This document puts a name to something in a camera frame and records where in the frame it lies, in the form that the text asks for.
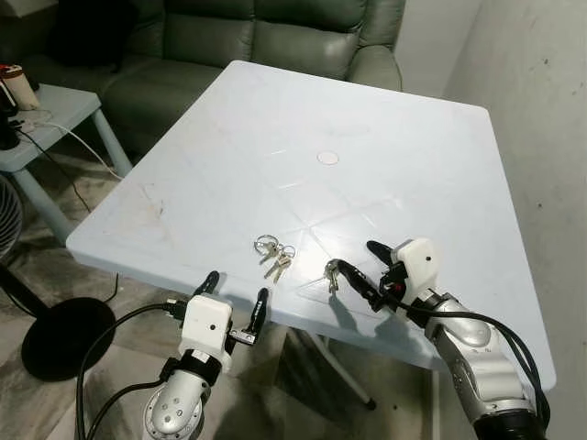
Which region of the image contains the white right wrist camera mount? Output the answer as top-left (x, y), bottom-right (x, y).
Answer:
top-left (393, 238), bottom-right (443, 300)

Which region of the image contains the black device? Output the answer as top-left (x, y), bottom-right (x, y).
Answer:
top-left (0, 108), bottom-right (22, 151)

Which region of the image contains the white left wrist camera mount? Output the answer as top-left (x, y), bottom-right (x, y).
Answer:
top-left (179, 295), bottom-right (234, 372)

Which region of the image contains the silver key bunch with rings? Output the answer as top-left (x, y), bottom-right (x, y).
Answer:
top-left (254, 235), bottom-right (298, 281)

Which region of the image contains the green leather sofa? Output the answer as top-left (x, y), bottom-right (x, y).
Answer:
top-left (23, 0), bottom-right (406, 159)

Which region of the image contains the black cushion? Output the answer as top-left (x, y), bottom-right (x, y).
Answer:
top-left (50, 0), bottom-right (140, 67)

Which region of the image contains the light blue side table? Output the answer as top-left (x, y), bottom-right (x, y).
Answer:
top-left (0, 82), bottom-right (135, 245)

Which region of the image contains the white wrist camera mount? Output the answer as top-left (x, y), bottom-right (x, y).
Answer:
top-left (393, 238), bottom-right (443, 300)
top-left (179, 295), bottom-right (234, 372)

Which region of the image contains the thin white cable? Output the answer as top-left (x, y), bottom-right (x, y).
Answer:
top-left (17, 119), bottom-right (127, 181)

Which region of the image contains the thin black cable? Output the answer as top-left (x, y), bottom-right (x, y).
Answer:
top-left (17, 131), bottom-right (94, 214)

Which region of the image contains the beige cup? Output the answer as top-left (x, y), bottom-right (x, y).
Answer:
top-left (0, 64), bottom-right (40, 112)

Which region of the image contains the small silver key set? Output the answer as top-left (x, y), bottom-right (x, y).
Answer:
top-left (324, 260), bottom-right (341, 295)

